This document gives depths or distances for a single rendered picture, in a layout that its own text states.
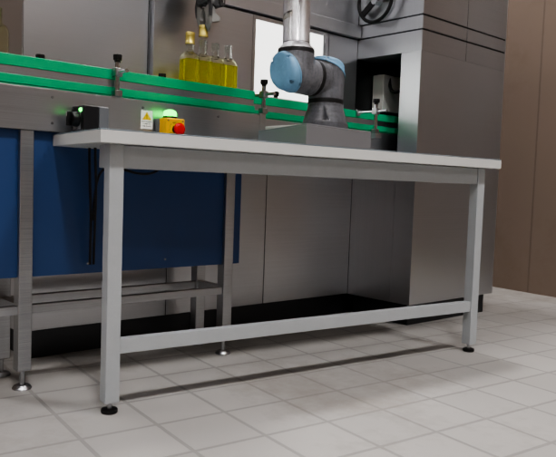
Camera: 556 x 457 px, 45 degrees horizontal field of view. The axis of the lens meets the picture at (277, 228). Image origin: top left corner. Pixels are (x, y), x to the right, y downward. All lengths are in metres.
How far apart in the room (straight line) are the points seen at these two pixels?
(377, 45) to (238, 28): 0.76
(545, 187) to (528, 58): 0.82
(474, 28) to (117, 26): 1.75
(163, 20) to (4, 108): 0.84
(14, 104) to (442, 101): 1.95
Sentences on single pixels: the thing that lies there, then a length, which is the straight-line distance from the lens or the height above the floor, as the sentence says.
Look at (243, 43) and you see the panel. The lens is 2.88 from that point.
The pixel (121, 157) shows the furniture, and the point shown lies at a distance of 1.82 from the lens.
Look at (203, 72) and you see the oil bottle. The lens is 2.55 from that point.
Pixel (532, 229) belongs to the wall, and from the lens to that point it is 4.54.
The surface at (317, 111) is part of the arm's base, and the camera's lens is 2.20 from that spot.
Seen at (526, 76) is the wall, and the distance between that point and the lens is 4.66.
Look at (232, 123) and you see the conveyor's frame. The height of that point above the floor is 0.84.
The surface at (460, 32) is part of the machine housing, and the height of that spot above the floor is 1.37.
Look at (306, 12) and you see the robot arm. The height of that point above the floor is 1.16.
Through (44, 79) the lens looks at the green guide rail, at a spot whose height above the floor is 0.91.
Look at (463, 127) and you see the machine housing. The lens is 3.41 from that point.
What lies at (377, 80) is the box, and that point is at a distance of 3.45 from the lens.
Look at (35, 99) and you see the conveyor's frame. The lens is 2.09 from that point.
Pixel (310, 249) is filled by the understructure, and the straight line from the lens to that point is 3.16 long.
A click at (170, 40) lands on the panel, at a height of 1.15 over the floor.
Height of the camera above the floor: 0.63
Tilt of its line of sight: 4 degrees down
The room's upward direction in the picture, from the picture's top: 2 degrees clockwise
